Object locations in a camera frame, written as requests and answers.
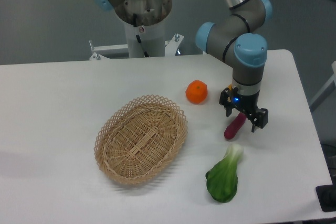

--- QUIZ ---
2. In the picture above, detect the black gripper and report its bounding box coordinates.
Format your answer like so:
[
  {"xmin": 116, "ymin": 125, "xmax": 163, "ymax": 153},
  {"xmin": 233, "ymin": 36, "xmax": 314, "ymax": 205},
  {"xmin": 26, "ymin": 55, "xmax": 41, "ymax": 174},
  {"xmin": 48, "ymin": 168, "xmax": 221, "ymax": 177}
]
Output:
[{"xmin": 219, "ymin": 82, "xmax": 268, "ymax": 133}]

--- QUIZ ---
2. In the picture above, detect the purple sweet potato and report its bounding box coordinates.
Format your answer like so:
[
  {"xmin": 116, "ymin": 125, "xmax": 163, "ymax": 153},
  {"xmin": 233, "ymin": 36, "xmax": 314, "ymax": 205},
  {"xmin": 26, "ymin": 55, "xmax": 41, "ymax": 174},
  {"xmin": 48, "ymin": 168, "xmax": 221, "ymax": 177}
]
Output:
[{"xmin": 224, "ymin": 113, "xmax": 247, "ymax": 140}]

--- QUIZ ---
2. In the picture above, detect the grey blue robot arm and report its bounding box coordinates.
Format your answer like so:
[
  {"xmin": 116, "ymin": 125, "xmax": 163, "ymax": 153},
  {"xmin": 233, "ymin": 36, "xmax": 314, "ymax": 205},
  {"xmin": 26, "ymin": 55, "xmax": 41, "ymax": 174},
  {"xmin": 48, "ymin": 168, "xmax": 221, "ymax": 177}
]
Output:
[{"xmin": 93, "ymin": 0, "xmax": 272, "ymax": 129}]

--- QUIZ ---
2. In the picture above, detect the orange tangerine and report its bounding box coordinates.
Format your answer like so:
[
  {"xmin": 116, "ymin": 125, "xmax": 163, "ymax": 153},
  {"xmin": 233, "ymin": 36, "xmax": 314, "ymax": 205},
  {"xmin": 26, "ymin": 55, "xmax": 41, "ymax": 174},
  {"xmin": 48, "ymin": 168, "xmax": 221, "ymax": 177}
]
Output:
[{"xmin": 185, "ymin": 80, "xmax": 208, "ymax": 104}]

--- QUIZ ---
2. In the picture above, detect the green bok choy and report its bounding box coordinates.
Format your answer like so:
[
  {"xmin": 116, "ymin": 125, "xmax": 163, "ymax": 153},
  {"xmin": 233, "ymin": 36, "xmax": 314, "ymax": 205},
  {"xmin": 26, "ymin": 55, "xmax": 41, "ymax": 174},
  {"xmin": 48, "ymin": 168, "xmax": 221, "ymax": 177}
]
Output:
[{"xmin": 205, "ymin": 144, "xmax": 244, "ymax": 203}]

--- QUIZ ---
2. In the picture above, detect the woven wicker basket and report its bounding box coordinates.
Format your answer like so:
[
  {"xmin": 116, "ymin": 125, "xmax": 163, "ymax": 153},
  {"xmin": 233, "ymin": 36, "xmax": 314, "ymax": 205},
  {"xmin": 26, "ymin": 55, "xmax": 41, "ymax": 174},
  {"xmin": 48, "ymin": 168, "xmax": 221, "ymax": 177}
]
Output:
[{"xmin": 94, "ymin": 95, "xmax": 187, "ymax": 185}]

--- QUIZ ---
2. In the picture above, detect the black device at table edge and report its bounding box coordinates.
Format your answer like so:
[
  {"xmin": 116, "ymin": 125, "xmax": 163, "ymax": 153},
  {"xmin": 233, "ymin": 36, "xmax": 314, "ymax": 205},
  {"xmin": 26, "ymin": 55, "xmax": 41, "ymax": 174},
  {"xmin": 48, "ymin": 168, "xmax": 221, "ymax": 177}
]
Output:
[{"xmin": 316, "ymin": 185, "xmax": 335, "ymax": 212}]

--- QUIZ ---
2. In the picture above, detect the white frame at right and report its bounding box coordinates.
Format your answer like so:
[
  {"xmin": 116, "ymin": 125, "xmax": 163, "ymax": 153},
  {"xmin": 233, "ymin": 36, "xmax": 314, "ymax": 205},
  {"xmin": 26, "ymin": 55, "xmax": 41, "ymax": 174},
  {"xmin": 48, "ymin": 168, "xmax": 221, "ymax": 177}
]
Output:
[{"xmin": 309, "ymin": 61, "xmax": 335, "ymax": 113}]

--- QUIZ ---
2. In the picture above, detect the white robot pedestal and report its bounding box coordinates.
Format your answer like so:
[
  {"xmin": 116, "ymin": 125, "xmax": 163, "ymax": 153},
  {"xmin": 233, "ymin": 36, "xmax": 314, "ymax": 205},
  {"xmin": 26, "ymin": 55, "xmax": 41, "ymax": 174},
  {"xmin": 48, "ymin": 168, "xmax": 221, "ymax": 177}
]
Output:
[{"xmin": 114, "ymin": 0, "xmax": 172, "ymax": 43}]

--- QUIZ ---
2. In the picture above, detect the white metal base frame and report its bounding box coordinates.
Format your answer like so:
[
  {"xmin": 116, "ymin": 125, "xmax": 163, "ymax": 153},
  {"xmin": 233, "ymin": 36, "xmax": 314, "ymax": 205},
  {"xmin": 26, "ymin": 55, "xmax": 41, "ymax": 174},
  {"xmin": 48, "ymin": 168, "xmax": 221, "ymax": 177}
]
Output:
[{"xmin": 89, "ymin": 33, "xmax": 184, "ymax": 60}]

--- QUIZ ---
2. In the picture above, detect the black cable on pedestal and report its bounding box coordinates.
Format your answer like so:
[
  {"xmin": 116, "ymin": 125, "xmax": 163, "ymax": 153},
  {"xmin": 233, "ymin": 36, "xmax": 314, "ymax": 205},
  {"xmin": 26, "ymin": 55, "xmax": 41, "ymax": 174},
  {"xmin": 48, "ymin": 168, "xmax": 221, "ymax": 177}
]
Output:
[{"xmin": 132, "ymin": 13, "xmax": 150, "ymax": 58}]

